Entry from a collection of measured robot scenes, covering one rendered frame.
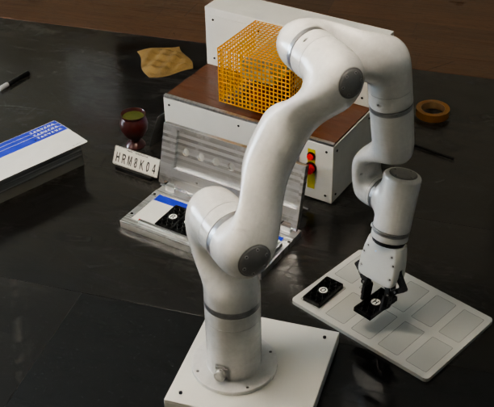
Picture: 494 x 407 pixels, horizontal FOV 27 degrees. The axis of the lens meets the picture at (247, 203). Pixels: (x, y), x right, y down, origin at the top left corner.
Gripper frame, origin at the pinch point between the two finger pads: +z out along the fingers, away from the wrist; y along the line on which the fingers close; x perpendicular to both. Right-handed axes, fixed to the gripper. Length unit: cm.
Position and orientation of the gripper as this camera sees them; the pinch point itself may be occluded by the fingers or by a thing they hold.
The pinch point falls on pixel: (376, 296)
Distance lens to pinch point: 235.6
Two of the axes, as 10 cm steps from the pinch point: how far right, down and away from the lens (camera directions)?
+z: -1.3, 8.8, 4.5
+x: 7.0, -2.4, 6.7
